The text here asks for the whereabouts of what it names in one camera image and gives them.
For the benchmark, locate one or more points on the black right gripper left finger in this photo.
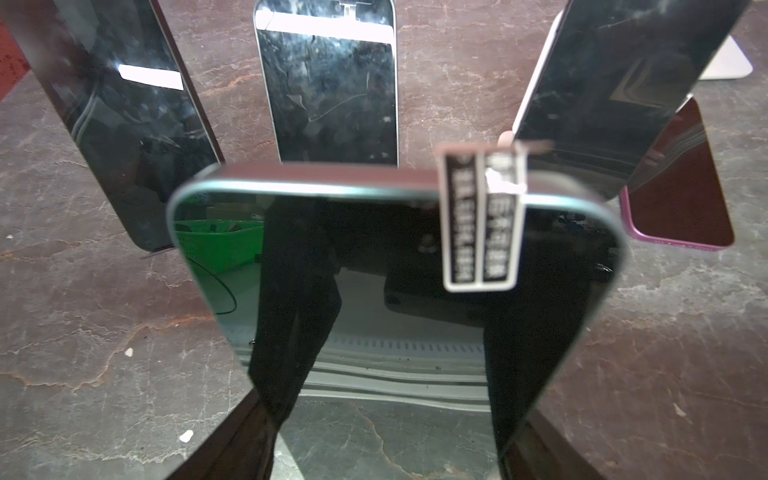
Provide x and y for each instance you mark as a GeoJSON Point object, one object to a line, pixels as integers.
{"type": "Point", "coordinates": [241, 447]}

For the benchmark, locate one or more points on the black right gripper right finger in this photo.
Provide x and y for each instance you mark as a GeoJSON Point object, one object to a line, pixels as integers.
{"type": "Point", "coordinates": [539, 451]}

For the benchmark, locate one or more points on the black phone table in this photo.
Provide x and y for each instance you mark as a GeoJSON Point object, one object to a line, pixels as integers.
{"type": "Point", "coordinates": [116, 78]}

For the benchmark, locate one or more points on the black phone with sticker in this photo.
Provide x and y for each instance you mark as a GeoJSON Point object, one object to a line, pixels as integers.
{"type": "Point", "coordinates": [616, 74]}

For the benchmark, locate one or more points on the white stand back centre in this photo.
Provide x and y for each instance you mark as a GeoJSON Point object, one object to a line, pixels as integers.
{"type": "Point", "coordinates": [729, 63]}

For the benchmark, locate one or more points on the purple edged dark phone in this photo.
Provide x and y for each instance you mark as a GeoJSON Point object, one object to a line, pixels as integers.
{"type": "Point", "coordinates": [675, 197]}

